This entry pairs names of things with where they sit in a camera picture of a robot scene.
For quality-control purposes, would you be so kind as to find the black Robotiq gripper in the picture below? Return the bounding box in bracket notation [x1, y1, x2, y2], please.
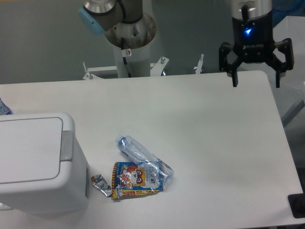
[219, 10, 295, 88]

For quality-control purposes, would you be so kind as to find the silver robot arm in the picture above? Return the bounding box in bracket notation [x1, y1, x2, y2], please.
[219, 0, 294, 88]

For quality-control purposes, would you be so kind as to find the white trash can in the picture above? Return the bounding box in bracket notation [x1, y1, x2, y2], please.
[0, 113, 89, 215]

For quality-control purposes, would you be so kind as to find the white trash can lid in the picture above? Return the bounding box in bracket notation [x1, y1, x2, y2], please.
[0, 118, 63, 184]

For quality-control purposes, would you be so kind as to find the black table clamp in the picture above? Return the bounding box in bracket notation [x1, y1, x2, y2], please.
[288, 193, 305, 219]

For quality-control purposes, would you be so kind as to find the crushed clear plastic bottle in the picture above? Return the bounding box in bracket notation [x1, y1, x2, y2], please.
[115, 135, 174, 186]

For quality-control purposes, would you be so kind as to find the colourful snack wrapper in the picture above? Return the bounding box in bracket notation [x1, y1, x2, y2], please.
[112, 162, 164, 199]

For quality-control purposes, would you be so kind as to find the crumpled silver foil wrapper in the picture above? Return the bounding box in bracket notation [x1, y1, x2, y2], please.
[91, 174, 112, 198]

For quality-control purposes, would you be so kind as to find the grey lid push button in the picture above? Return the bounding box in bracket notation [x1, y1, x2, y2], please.
[60, 131, 74, 162]

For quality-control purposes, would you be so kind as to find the blue patterned package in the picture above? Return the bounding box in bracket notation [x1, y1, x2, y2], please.
[0, 99, 13, 115]

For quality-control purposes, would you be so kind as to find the white metal base frame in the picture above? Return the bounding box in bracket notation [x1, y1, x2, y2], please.
[82, 53, 205, 81]

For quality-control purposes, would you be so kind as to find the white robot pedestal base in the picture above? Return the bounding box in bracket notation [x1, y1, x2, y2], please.
[78, 0, 158, 78]

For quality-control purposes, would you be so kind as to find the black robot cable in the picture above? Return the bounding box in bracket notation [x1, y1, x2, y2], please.
[120, 37, 132, 78]

